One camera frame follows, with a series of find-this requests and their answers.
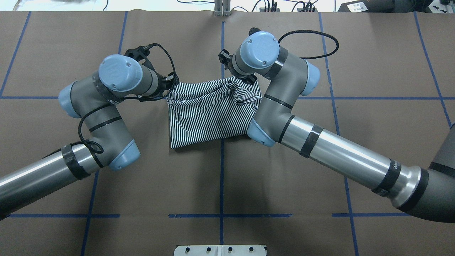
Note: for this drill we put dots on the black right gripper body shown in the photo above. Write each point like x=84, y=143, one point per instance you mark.
x=251, y=79

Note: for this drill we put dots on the aluminium frame post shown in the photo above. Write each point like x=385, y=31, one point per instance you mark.
x=222, y=8

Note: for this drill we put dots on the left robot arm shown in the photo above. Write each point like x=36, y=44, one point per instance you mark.
x=104, y=139

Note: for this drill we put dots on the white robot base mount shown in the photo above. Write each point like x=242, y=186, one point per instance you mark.
x=221, y=250

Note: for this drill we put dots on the striped polo shirt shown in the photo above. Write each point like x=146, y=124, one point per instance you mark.
x=201, y=112

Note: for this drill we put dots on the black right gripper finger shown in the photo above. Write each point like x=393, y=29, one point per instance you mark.
x=224, y=57

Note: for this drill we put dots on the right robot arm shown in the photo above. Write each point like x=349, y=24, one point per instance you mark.
x=426, y=193

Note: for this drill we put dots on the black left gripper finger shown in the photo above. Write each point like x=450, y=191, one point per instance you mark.
x=171, y=81

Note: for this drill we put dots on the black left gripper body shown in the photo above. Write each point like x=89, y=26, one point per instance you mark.
x=164, y=86

